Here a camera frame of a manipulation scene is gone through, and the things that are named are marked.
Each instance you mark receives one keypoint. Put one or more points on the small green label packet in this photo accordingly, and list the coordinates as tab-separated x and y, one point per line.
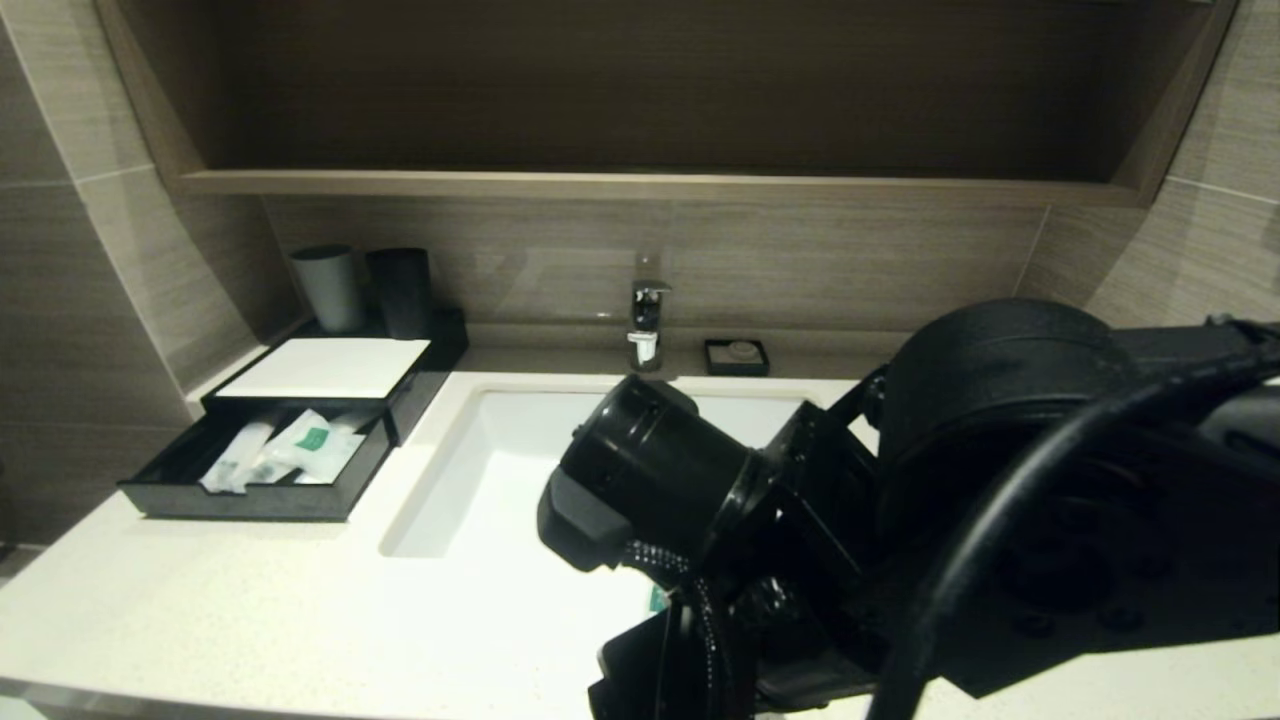
342	468

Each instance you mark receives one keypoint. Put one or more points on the round beige soap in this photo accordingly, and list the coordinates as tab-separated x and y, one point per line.
741	351

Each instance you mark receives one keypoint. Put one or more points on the dark tumbler cup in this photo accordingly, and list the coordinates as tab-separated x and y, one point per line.
402	295

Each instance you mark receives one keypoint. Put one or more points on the black box white ribbed top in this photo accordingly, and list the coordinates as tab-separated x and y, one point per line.
330	368

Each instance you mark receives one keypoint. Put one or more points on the wooden wall shelf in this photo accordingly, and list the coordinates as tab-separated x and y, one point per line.
640	187

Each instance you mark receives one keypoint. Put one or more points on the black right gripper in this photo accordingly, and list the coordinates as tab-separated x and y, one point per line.
780	640

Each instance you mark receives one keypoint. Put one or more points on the long green label packet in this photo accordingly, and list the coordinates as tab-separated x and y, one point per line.
657	598

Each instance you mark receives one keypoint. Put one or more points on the long plain frosted packet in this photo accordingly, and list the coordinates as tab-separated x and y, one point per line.
352	428

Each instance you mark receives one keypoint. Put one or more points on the long dental kit packet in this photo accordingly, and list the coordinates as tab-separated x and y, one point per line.
235	462

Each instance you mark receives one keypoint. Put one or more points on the black glossy drawer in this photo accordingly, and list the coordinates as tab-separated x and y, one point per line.
180	500

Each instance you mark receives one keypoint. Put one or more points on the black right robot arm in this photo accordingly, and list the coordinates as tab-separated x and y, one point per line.
1000	450

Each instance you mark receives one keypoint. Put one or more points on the grey cup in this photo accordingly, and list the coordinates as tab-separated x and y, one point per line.
330	290

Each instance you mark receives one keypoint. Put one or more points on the white sink basin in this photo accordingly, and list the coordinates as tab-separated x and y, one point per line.
470	470

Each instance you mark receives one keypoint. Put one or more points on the chrome faucet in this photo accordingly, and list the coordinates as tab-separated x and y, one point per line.
646	315

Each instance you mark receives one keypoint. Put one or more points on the black soap dish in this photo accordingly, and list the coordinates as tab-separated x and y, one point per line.
712	360

